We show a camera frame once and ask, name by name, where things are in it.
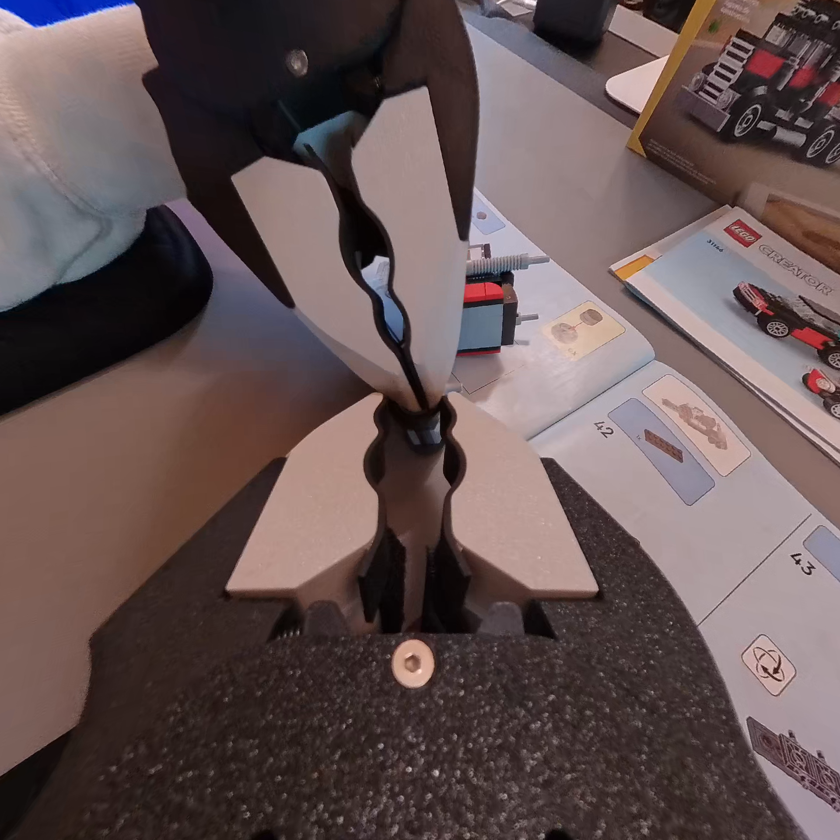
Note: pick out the small dark lego piece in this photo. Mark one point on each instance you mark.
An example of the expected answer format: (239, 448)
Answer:
(794, 759)

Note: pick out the lego set box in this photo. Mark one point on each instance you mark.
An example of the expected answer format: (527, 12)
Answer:
(683, 145)

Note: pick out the red black lego vehicle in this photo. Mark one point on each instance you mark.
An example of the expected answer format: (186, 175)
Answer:
(483, 315)

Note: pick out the open lego instruction booklet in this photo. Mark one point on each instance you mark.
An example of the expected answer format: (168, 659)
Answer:
(761, 551)

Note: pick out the person's left forearm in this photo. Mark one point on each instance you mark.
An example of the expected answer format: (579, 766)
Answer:
(66, 158)

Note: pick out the small lego wheel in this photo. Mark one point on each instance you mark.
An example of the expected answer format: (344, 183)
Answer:
(423, 431)

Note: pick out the black box device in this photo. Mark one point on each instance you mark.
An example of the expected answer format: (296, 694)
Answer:
(571, 20)

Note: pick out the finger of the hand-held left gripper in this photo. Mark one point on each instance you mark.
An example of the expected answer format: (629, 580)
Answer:
(420, 210)
(309, 250)

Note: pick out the closed lego instruction booklet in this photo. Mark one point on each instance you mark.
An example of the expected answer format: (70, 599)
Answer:
(709, 282)

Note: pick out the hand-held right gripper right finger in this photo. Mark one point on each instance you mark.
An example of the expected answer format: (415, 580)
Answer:
(525, 525)

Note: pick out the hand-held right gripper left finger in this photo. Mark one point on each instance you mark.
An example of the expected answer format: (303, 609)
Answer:
(309, 525)

